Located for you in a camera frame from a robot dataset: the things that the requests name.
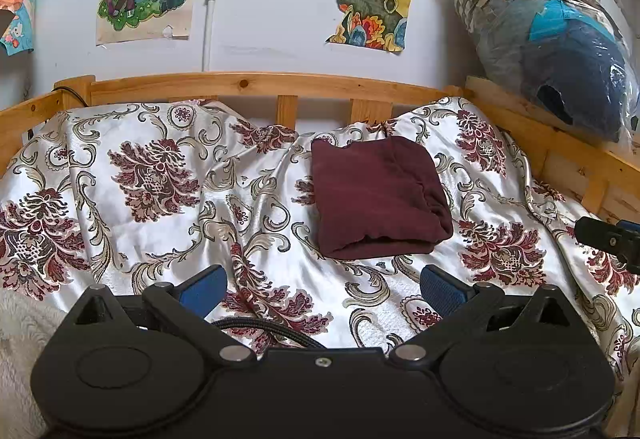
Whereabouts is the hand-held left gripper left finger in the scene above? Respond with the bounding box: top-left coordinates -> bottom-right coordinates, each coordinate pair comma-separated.
64,265 -> 257,367

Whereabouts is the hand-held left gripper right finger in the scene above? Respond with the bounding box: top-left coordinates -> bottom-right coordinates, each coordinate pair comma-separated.
387,264 -> 577,367

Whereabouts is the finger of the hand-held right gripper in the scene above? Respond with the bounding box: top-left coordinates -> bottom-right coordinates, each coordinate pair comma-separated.
574,216 -> 640,276

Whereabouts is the maroon garment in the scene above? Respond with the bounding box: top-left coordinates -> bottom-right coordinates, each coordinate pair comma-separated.
310,135 -> 455,260

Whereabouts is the floral satin bedspread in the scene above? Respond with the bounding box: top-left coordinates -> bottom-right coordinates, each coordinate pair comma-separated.
0,96 -> 636,385

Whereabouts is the white fluffy blanket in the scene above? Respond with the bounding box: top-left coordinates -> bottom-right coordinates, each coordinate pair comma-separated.
0,286 -> 68,439

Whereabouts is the plastic bag of blue clothing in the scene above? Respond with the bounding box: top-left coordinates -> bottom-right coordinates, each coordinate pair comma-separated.
452,0 -> 640,145

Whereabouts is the black braided cable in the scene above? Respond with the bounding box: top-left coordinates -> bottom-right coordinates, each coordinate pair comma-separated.
210,316 -> 328,351

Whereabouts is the wooden bed frame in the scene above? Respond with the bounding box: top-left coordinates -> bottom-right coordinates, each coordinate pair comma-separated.
0,72 -> 640,240

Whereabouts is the orange-haired figure wall poster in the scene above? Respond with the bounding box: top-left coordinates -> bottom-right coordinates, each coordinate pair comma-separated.
0,0 -> 43,57

